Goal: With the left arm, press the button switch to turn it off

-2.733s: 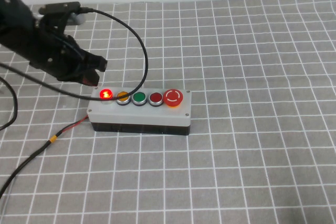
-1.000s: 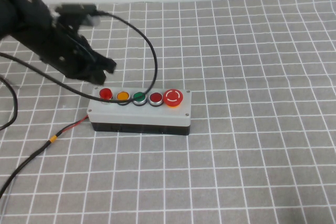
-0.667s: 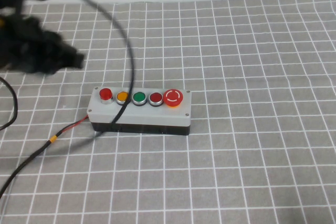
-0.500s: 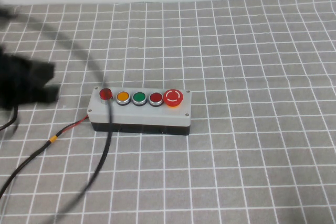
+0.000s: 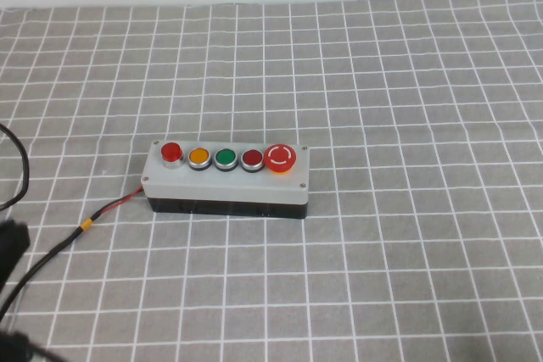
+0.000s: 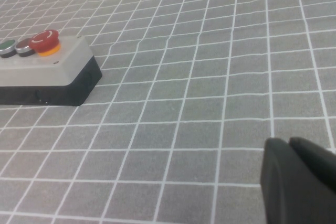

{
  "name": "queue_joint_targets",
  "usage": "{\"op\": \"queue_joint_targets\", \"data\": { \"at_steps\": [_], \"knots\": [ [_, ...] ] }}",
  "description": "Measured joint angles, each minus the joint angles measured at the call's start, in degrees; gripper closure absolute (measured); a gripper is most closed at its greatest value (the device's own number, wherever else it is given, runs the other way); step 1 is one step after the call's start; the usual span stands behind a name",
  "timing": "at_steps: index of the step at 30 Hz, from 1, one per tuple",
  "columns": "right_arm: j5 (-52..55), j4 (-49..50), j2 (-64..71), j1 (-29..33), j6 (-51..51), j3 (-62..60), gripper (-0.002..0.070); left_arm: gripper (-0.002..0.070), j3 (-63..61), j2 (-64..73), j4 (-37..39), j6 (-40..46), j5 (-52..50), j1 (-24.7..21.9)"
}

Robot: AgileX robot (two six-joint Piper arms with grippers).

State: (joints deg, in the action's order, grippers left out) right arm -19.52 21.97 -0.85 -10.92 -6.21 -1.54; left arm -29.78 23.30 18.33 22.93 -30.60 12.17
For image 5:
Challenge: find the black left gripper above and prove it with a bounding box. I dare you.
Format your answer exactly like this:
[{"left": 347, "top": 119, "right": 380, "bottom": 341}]
[{"left": 0, "top": 219, "right": 31, "bottom": 293}]

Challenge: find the yellow push button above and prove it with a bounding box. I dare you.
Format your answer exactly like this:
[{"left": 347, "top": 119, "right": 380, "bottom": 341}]
[{"left": 188, "top": 147, "right": 213, "bottom": 172}]

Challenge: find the grey and black button box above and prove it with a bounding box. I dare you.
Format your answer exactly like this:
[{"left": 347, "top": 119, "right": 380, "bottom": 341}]
[{"left": 141, "top": 139, "right": 311, "bottom": 220}]

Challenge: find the green push button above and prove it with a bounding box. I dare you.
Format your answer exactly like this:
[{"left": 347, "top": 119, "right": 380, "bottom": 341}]
[{"left": 213, "top": 148, "right": 239, "bottom": 172}]

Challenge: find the dark red push button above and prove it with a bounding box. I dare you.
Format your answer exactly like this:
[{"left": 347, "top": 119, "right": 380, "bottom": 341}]
[{"left": 240, "top": 148, "right": 266, "bottom": 174}]

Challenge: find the red mushroom emergency stop button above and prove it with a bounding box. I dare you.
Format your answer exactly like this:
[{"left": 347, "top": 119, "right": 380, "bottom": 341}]
[{"left": 263, "top": 143, "right": 297, "bottom": 175}]

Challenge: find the red indicator light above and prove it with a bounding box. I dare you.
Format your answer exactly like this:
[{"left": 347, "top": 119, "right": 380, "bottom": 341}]
[{"left": 160, "top": 142, "right": 185, "bottom": 169}]

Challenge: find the grey white-checked tablecloth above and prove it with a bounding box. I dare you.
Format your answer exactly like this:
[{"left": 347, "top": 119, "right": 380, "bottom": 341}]
[{"left": 0, "top": 0, "right": 543, "bottom": 362}]

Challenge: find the black cable with red wire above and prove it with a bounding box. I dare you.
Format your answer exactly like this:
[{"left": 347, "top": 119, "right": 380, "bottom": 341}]
[{"left": 0, "top": 186, "right": 146, "bottom": 316}]

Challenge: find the thin black cable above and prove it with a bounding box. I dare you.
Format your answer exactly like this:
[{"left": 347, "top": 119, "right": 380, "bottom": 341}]
[{"left": 0, "top": 123, "right": 30, "bottom": 211}]

